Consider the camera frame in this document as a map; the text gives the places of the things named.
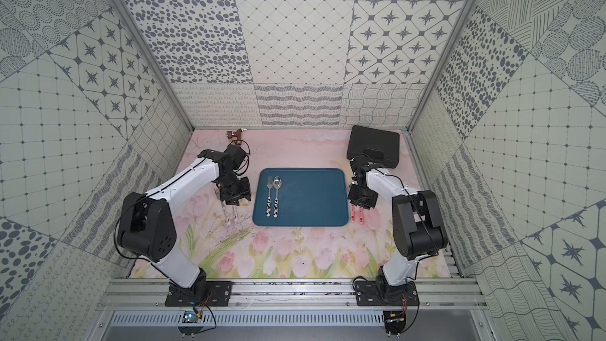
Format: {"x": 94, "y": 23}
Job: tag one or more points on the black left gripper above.
{"x": 234, "y": 194}

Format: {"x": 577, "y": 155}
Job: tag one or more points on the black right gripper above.
{"x": 371, "y": 204}

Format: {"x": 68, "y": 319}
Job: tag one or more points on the cow pattern fork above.
{"x": 269, "y": 200}

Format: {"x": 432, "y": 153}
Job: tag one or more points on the cow pattern spoon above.
{"x": 277, "y": 183}

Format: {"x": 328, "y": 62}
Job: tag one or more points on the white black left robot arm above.
{"x": 147, "y": 228}

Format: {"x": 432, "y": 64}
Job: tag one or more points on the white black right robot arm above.
{"x": 418, "y": 231}

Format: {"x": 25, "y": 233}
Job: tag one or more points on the teal plastic tray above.
{"x": 308, "y": 197}

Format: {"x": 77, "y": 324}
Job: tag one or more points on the black plastic tool case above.
{"x": 380, "y": 145}

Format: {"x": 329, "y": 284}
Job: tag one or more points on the red pruning shears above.
{"x": 235, "y": 136}

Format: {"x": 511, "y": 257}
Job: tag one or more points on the right small controller board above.
{"x": 395, "y": 322}

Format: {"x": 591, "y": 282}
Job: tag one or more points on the small controller board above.
{"x": 395, "y": 322}
{"x": 190, "y": 324}

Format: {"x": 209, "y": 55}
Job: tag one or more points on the left small controller board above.
{"x": 190, "y": 324}

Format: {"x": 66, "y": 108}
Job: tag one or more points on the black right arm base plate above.
{"x": 373, "y": 293}

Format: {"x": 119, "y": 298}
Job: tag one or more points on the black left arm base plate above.
{"x": 202, "y": 293}

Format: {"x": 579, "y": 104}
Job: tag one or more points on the white vented cable duct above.
{"x": 232, "y": 318}

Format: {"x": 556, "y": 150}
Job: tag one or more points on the aluminium mounting rail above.
{"x": 257, "y": 294}

